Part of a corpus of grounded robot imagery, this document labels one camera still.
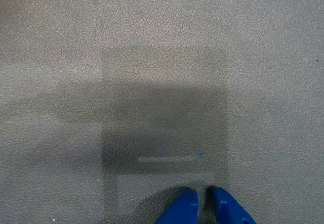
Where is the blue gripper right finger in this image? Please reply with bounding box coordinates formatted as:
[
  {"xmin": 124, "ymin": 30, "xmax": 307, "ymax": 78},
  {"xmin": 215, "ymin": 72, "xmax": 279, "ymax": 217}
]
[{"xmin": 211, "ymin": 186, "xmax": 258, "ymax": 224}]

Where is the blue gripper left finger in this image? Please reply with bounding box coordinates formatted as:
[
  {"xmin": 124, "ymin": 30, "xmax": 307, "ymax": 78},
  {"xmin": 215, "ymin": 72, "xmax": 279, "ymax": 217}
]
[{"xmin": 154, "ymin": 188, "xmax": 199, "ymax": 224}]

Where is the grey mat with NOWROBO print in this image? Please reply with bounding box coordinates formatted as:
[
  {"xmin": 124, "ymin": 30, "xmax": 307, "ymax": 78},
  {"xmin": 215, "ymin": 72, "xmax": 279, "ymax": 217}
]
[{"xmin": 0, "ymin": 0, "xmax": 324, "ymax": 224}]

